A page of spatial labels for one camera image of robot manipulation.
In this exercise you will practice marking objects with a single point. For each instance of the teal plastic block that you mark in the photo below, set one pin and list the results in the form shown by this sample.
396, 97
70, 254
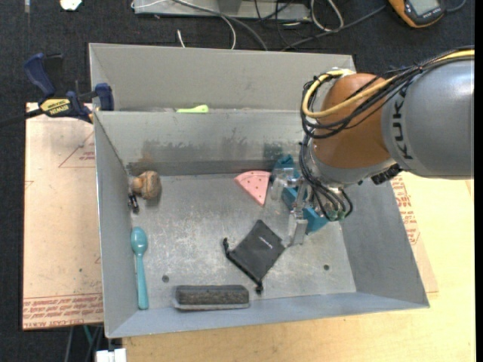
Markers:
316, 221

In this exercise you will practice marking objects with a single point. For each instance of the dark grey felt eraser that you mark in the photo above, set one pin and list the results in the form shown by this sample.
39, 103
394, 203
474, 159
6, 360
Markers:
212, 296

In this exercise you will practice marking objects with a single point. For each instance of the pink dotted wedge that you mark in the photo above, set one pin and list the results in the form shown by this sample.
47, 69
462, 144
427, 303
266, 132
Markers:
253, 185

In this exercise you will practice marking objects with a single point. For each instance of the light green plastic piece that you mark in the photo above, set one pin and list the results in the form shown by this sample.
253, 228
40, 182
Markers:
193, 109

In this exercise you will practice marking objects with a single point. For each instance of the black cloth pouch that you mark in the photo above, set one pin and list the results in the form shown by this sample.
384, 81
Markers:
258, 252

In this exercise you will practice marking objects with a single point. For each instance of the teal plastic spoon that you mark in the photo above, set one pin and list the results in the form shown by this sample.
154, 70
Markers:
140, 255

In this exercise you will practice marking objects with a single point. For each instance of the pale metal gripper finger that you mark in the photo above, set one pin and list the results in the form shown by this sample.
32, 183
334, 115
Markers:
280, 182
298, 232

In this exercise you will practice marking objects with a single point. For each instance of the brown cardboard board red print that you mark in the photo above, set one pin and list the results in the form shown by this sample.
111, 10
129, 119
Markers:
60, 217

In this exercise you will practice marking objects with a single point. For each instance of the grey metal bin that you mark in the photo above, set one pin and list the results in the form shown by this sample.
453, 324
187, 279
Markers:
211, 217

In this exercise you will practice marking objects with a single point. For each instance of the brown toy animal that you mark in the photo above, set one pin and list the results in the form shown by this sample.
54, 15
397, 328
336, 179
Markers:
148, 184

